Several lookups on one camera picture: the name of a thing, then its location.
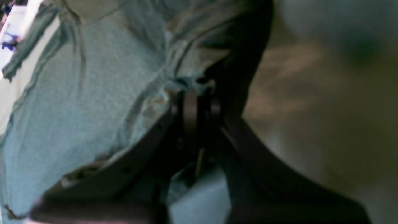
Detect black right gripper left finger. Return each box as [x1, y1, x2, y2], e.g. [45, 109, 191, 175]
[30, 90, 198, 224]

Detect green T-shirt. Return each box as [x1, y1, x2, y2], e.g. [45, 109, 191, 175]
[1, 0, 274, 224]

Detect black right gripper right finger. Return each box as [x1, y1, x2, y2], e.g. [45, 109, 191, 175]
[210, 98, 371, 224]

